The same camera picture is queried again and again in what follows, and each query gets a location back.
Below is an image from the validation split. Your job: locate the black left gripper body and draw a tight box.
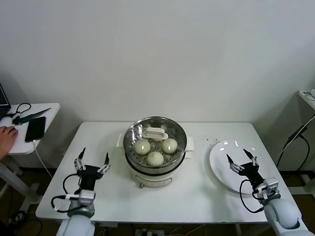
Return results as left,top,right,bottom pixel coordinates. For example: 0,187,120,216
78,166,103,191

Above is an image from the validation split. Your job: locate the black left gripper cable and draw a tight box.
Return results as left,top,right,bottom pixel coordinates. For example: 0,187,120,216
51,173,82,213

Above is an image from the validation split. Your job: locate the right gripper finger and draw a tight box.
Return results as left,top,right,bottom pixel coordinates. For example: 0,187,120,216
225,154,243,173
243,148,259,168

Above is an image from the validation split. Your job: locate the white charging cable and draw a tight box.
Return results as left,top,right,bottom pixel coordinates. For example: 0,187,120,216
32,140,53,178

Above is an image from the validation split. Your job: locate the grey floor power strip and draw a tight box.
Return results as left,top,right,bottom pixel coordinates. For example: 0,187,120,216
134,228,165,236

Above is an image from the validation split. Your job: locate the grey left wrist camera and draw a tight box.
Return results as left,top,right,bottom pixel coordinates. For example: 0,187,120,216
65,189,96,205

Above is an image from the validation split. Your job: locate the round glass pot lid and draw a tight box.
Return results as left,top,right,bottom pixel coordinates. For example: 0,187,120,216
123,117,187,160

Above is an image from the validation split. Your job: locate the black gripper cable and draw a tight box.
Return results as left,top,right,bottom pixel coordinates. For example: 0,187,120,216
239,179,265,213
51,173,82,213

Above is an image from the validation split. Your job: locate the cream electric cooker base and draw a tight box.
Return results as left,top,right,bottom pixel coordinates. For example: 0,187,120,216
124,147,192,189

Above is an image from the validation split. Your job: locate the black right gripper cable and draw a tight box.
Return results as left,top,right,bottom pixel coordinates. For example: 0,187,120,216
239,179,265,213

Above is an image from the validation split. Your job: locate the black floor cable bundle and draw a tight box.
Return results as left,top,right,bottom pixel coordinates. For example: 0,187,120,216
7,210,42,236

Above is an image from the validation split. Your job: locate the black smartphone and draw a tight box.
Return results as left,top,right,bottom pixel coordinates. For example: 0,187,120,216
25,117,47,143

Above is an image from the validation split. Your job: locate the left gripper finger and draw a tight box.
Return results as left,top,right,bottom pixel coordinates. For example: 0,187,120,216
74,147,87,172
97,152,111,173

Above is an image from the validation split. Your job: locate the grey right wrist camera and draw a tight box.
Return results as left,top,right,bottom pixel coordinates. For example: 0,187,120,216
253,178,281,201

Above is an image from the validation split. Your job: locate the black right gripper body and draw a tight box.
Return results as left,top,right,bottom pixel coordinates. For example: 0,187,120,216
237,162,265,187

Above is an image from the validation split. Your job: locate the white side table with power strip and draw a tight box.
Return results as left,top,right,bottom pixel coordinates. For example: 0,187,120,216
286,89,315,195

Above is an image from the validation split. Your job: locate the perforated steel steamer basket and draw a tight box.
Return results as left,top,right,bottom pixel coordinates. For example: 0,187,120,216
115,117,195,170

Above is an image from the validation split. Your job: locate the white side table with laptop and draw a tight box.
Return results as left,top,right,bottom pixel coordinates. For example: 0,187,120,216
0,102,61,212

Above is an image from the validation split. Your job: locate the large white plate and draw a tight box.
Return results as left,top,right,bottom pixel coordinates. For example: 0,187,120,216
209,140,271,195

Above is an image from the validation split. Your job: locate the white power strip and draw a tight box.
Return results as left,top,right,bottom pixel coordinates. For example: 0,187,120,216
297,89,315,101

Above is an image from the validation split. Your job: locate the bare person hand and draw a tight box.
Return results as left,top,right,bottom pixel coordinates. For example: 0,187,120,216
0,125,19,159

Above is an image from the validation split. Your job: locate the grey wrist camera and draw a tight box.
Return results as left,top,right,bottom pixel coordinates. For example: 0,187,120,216
65,189,96,205
253,178,281,201

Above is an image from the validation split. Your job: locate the black power cable with adapter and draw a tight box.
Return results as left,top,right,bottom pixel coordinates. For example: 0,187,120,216
275,113,315,173

